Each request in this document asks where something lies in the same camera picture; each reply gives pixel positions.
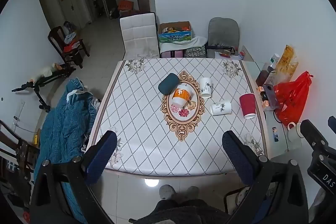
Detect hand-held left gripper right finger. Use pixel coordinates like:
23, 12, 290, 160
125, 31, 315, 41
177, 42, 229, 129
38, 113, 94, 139
222, 131, 309, 224

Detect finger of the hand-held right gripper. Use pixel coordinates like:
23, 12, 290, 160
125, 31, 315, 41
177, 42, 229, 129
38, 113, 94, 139
300, 120, 329, 152
328, 115, 336, 135

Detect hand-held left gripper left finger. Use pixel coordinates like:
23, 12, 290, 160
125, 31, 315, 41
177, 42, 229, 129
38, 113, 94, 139
30, 131, 117, 224

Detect white cup with plant print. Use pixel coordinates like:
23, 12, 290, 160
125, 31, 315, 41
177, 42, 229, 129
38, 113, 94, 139
210, 100, 232, 116
200, 77, 213, 99

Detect red paper cup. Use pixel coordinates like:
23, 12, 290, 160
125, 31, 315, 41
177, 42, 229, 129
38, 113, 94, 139
239, 92, 257, 120

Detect orange and white cup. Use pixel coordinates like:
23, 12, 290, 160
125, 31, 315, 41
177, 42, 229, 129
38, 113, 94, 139
172, 84, 194, 107

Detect dark teal cup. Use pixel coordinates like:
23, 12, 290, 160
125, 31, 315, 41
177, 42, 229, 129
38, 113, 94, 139
158, 73, 180, 96

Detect white mug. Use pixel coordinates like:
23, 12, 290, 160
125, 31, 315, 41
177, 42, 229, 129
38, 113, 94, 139
287, 121, 303, 142

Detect small printed card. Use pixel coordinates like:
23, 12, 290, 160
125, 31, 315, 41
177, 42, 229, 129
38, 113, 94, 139
271, 126, 280, 143

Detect red plastic bag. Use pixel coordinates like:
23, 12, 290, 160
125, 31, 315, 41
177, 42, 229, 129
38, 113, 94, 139
273, 71, 314, 128

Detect diamond patterned tablecloth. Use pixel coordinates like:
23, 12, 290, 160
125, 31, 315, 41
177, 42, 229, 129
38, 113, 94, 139
86, 58, 269, 178

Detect blue quilted blanket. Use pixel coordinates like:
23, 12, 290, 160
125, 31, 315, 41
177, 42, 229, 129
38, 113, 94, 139
34, 77, 100, 224

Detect grey slipper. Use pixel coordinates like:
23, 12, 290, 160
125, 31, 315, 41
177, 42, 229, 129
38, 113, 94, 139
159, 184, 176, 200
184, 186, 200, 199

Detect person's legs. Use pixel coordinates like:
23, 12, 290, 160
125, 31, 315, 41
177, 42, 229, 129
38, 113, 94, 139
153, 198, 229, 224

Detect yellow snack packet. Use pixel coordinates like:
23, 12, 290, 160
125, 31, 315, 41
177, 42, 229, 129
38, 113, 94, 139
275, 45, 299, 83

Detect brown bottle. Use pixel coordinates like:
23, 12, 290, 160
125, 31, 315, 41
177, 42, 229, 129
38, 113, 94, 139
256, 62, 271, 87

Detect black tripod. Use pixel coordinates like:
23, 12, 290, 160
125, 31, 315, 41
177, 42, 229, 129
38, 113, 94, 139
12, 63, 77, 113

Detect black patterned bag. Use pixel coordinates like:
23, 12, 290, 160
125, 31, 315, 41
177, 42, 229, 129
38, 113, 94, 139
183, 46, 207, 59

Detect dark wooden chair with clothes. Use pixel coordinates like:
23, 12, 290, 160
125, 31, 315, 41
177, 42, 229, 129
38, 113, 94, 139
47, 21, 90, 69

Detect pink suitcase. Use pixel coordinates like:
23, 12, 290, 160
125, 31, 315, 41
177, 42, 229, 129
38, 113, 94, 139
160, 50, 183, 59

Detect white cloth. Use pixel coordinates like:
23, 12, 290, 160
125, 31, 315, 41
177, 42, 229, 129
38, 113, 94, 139
159, 36, 208, 53

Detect grey padded chair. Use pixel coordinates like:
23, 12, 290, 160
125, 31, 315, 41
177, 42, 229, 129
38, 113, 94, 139
207, 17, 240, 58

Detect white padded chair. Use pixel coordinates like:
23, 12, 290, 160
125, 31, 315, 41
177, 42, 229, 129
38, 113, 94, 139
119, 12, 160, 60

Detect cardboard box with blue side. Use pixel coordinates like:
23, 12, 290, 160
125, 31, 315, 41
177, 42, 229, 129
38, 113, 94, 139
158, 21, 192, 43

